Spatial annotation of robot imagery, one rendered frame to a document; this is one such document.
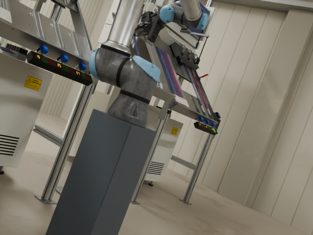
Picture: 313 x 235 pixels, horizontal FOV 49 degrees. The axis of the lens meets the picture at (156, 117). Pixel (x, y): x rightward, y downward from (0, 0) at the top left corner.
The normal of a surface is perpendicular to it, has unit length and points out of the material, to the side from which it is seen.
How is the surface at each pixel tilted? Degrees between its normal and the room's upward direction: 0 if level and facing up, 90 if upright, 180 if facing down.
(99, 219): 90
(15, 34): 133
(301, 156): 90
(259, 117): 90
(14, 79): 90
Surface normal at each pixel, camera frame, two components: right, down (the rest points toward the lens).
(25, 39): 0.30, 0.85
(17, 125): 0.75, 0.29
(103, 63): -0.33, -0.01
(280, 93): -0.47, -0.17
